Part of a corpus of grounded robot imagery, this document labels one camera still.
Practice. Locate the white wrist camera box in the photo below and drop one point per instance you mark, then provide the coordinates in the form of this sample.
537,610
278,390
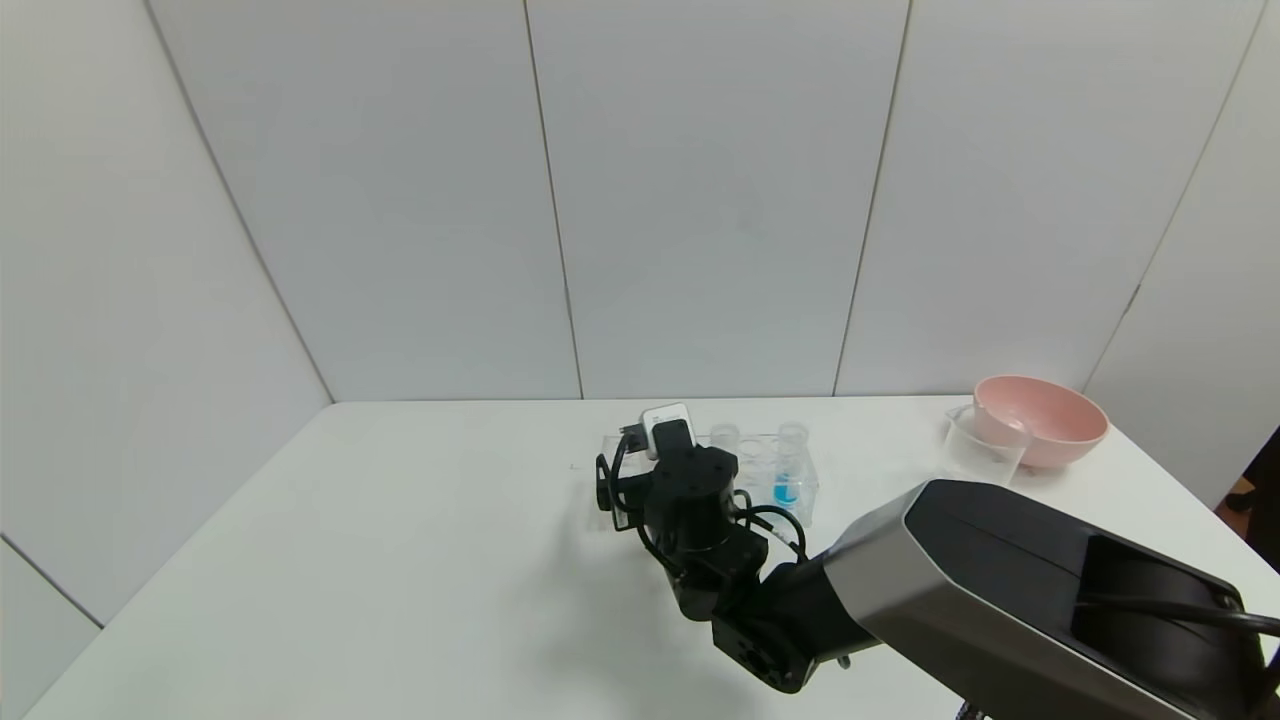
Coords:
665,420

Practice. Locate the clear plastic test tube rack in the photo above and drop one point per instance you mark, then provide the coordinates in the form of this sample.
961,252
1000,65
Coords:
760,460

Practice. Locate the dark object beside table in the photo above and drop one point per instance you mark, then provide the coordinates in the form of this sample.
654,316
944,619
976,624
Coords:
1265,490

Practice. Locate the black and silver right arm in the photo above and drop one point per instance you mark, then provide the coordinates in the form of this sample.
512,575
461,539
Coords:
1000,590

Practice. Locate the clear glass beaker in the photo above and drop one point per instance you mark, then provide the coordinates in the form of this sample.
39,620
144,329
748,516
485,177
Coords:
985,450

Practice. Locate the pink bowl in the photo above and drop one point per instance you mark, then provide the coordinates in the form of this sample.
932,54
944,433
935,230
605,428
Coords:
1045,410

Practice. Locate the test tube with yellow pigment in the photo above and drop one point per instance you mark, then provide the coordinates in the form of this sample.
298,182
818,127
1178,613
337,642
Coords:
724,436

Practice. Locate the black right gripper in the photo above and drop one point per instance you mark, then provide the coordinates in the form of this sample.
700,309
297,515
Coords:
625,490

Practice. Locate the test tube with blue pigment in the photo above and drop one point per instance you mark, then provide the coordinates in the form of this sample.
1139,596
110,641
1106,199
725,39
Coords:
788,480

